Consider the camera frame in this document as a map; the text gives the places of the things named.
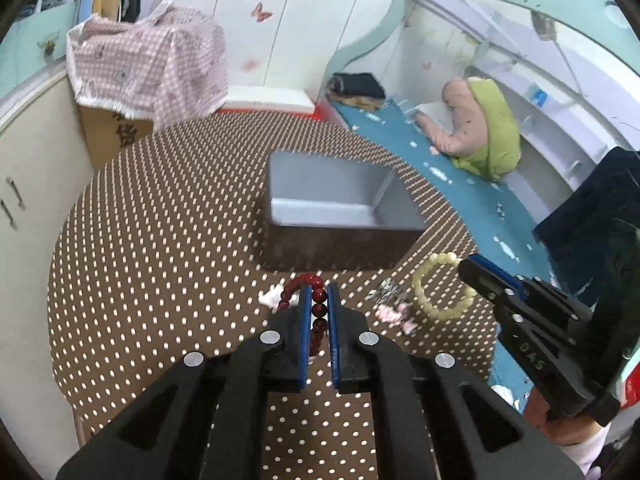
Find dark red bead bracelet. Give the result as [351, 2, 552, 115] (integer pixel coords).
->
[278, 272, 330, 359]

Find pink white hair clip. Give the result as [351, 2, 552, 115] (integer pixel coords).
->
[258, 285, 299, 312]

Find silver rhinestone chain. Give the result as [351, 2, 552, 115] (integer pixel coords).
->
[365, 278, 414, 311]

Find pale yellow bead bracelet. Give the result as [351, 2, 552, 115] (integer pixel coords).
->
[411, 251, 478, 322]

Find right hand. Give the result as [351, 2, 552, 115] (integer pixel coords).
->
[523, 388, 603, 446]

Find teal candy print bedsheet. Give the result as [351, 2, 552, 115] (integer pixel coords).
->
[318, 99, 555, 411]

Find grey metal tin box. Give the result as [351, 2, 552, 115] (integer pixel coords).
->
[262, 152, 427, 271]

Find brown polka dot tablecloth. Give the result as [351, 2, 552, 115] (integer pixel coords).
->
[48, 112, 496, 479]

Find pink and green pillow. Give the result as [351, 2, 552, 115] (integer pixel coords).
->
[414, 77, 522, 182]

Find red storage box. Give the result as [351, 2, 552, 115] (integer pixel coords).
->
[215, 107, 322, 120]

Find white foam board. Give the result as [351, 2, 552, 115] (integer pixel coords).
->
[222, 86, 316, 115]

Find folded dark clothes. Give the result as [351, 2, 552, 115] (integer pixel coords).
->
[326, 73, 386, 100]

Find cardboard box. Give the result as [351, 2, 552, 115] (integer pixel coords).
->
[79, 106, 153, 171]

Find pink checkered cloth cover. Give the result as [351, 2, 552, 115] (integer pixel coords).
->
[65, 0, 228, 130]

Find cream cabinet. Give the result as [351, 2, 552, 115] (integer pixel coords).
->
[1, 70, 93, 479]

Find teal drawer unit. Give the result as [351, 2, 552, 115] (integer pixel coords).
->
[0, 3, 76, 98]

